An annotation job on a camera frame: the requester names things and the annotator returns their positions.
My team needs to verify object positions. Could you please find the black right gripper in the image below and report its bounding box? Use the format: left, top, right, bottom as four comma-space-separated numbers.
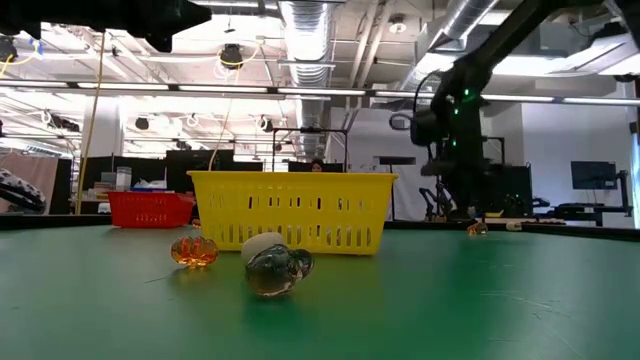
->
422, 158, 496, 220

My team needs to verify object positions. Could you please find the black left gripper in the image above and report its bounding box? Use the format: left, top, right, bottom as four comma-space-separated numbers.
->
102, 0, 213, 54

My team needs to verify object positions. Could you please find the black equipment cabinet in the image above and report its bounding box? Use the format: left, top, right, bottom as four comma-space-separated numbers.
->
479, 164, 534, 219

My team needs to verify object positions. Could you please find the black round ceiling fixture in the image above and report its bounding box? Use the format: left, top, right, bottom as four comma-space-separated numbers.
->
218, 43, 245, 71

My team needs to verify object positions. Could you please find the long ceiling light strip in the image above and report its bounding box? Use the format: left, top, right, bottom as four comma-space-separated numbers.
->
0, 78, 640, 107

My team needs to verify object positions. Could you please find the black tray stand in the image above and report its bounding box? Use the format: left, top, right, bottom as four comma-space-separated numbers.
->
372, 155, 417, 221

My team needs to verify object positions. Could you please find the black desk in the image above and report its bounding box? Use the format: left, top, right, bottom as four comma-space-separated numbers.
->
532, 197, 634, 226

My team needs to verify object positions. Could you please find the black monitor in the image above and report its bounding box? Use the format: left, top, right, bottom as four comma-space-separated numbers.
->
570, 160, 619, 191

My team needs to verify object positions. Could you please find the black partition panel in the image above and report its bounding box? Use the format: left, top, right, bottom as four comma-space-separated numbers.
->
79, 148, 266, 194

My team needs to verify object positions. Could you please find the yellow plastic basket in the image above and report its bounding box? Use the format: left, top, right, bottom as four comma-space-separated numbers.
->
186, 170, 400, 257

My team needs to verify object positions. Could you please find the clear plastic container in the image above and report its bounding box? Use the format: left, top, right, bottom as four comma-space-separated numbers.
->
114, 166, 134, 192

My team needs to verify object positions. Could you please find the red plastic basket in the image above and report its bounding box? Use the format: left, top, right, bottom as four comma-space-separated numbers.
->
106, 190, 196, 230

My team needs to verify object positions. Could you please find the black glass skull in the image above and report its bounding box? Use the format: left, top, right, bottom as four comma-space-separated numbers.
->
244, 243, 316, 298

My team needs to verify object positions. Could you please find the beige partition panel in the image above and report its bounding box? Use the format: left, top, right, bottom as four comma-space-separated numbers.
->
0, 152, 59, 214

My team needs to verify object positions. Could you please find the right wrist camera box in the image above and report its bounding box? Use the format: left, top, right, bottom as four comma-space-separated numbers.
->
409, 107, 444, 149

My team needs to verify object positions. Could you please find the thin yellow hanging cable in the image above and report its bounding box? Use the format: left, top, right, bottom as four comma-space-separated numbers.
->
207, 44, 261, 171

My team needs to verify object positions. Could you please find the yellow power cable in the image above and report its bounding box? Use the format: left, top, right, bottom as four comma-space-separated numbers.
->
74, 29, 109, 216

